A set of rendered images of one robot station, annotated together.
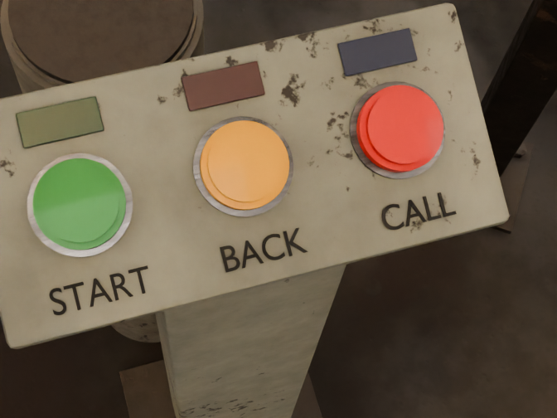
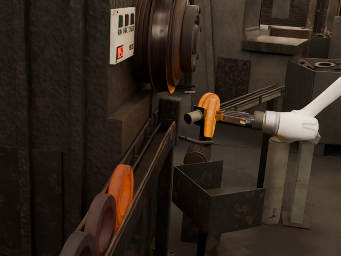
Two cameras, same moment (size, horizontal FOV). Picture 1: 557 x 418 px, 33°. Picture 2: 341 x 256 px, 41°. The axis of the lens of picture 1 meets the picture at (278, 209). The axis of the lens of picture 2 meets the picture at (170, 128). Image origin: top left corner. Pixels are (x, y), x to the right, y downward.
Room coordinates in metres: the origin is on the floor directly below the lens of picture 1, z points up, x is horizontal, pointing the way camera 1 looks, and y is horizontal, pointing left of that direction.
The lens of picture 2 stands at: (-0.53, 2.60, 1.31)
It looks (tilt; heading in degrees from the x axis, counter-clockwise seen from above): 17 degrees down; 303
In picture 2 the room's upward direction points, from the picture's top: 3 degrees clockwise
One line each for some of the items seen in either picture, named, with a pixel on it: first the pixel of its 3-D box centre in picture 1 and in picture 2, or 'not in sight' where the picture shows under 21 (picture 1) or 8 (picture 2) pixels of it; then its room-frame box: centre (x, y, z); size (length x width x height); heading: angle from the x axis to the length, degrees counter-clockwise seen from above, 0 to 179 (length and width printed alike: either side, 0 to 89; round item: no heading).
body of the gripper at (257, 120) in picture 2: not in sight; (251, 119); (0.17, 0.94, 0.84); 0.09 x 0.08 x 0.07; 24
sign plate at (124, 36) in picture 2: not in sight; (123, 34); (0.54, 1.30, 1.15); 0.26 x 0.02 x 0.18; 114
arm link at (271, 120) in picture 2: not in sight; (270, 122); (0.10, 0.91, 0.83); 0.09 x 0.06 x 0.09; 114
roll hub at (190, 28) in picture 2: not in sight; (191, 39); (0.49, 0.90, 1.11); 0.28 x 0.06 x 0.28; 114
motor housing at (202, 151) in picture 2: not in sight; (195, 191); (0.59, 0.58, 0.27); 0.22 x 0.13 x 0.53; 114
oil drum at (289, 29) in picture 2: not in sight; (286, 58); (1.79, -4.00, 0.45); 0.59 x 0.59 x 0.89
